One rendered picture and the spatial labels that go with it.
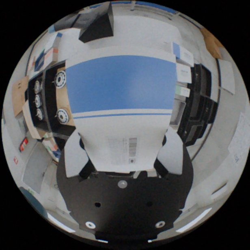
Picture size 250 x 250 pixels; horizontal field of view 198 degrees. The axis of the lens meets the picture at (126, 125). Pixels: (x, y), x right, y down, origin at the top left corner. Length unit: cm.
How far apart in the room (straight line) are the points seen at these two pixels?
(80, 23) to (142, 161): 56
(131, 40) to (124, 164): 62
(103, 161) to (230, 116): 291
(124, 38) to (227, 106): 285
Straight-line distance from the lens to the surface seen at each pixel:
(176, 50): 59
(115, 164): 15
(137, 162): 15
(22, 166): 337
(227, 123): 293
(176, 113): 71
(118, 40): 60
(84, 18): 48
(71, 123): 55
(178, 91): 58
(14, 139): 318
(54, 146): 110
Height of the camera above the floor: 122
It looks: 58 degrees down
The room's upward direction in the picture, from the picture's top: 175 degrees clockwise
